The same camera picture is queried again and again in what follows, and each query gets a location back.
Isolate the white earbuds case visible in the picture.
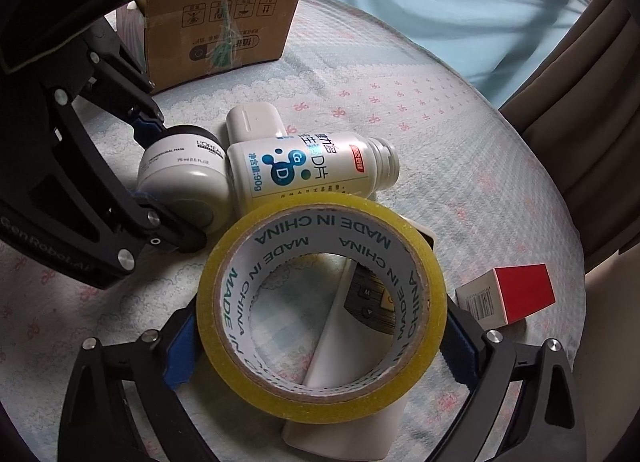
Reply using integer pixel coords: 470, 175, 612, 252
226, 102, 288, 144

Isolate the red and white carton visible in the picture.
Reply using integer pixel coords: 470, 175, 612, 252
456, 264, 555, 331

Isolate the brown right curtain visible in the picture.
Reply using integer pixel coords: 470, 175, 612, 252
500, 0, 639, 271

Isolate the white remote control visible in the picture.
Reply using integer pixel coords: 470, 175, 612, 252
280, 218, 437, 461

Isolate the white cream jar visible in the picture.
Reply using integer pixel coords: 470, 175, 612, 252
137, 124, 234, 234

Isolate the yellow packing tape roll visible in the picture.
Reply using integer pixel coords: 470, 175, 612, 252
196, 193, 447, 424

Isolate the brown cardboard box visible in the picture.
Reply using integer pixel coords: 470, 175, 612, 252
117, 0, 299, 92

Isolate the checked floral bed sheet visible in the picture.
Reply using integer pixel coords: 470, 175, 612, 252
1, 0, 586, 461

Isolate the white vitamin bottle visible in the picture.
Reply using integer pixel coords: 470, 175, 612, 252
227, 132, 400, 215

